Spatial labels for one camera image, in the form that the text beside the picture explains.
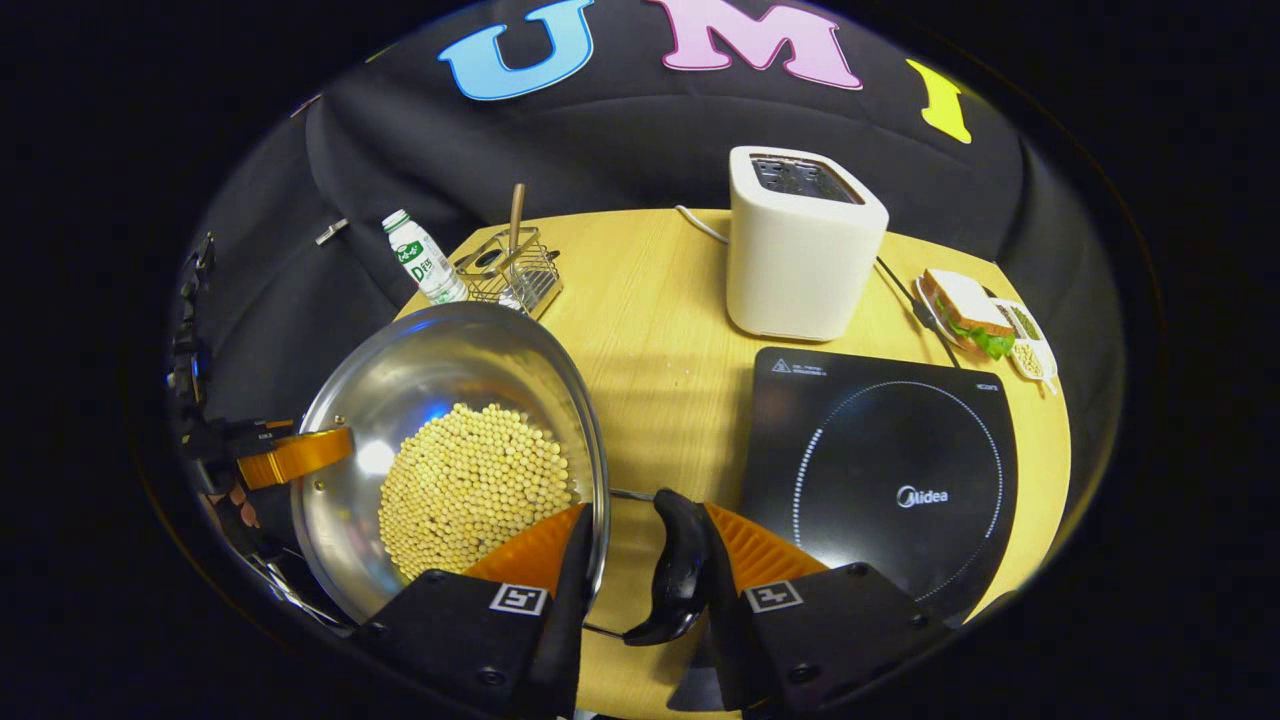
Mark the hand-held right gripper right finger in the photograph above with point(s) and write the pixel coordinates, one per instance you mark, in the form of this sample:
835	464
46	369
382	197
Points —
725	640

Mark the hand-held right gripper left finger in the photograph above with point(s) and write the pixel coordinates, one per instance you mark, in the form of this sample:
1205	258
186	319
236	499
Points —
560	620

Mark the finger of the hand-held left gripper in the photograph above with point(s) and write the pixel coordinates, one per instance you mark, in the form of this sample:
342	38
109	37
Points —
295	455

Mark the black induction cooktop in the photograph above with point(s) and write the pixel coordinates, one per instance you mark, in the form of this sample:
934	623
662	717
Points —
900	450

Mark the dark metal stand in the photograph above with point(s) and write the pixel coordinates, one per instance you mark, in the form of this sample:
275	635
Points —
192	340

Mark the pile of soybeans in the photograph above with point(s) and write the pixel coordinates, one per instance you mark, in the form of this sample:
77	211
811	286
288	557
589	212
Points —
470	480

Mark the white clothes peg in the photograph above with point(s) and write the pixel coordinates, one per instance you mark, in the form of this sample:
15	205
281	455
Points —
332	231

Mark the plastic bottle with green label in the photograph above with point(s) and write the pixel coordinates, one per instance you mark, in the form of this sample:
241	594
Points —
425	265

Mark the white toaster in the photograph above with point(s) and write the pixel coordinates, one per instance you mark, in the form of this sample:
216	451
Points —
800	270

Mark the sandwich with lettuce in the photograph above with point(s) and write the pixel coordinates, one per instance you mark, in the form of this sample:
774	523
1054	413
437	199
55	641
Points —
965	305

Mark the white divided bean dish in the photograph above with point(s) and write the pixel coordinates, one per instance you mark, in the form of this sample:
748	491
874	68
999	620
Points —
1025	345

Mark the black backdrop cloth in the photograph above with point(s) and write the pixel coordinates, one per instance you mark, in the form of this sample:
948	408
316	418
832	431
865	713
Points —
600	150

